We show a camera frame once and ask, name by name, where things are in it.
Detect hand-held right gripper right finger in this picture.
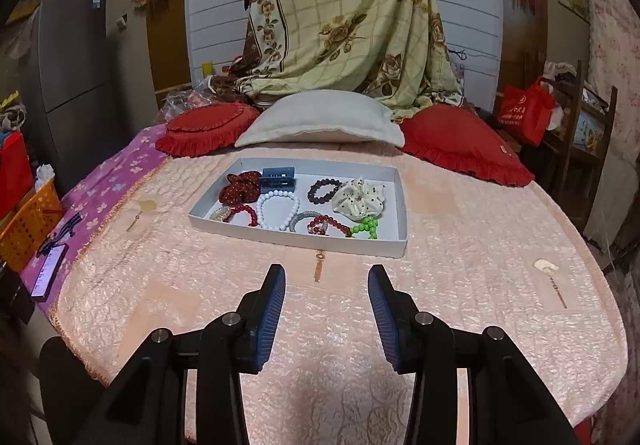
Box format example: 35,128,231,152
367,265,583,445

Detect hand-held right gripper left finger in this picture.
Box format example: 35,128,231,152
70,263,287,445

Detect white cardboard box tray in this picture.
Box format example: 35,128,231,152
188,156,411,259

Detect green bead bracelet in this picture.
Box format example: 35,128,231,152
351,216,379,241

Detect red amber bead bracelet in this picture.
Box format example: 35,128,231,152
306,215,353,238

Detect white bead bracelet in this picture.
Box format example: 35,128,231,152
256,190,301,232

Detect brown bead bracelet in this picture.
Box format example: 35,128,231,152
306,178,343,206

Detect blue hair clip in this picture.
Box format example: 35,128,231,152
260,167,296,193

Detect peach textured blanket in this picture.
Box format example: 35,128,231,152
50,140,630,445

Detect white floral scrunchie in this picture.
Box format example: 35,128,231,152
331,178,386,217

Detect dark red scrunchie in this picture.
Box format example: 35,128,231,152
218,170,263,206

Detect gold hairpin with white shell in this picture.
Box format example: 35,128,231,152
534,259,568,310

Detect red ruffled cushion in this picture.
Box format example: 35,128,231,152
155,104,261,157
400,104,536,187

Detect cream pillow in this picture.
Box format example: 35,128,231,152
234,90,406,149

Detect purple floral sheet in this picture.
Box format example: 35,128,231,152
22,122,173,316

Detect smartphone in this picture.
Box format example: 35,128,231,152
30,244,68,301

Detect clear plastic bag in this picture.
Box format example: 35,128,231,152
160,88,221,123

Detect red shopping bag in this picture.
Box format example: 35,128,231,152
497,78,557,147

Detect orange plastic basket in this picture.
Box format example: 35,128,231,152
0,178,65,273

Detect red box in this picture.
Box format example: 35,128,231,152
0,130,35,218

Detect green floral bed sheet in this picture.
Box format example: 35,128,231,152
212,0,463,122

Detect grey refrigerator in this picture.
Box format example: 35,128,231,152
20,0,113,198

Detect pink floral curtain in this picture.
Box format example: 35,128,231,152
582,0,640,246

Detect grey braided hair tie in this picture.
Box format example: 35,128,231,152
287,211,321,233

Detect dark blue lanyard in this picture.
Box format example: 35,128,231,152
36,212,83,258

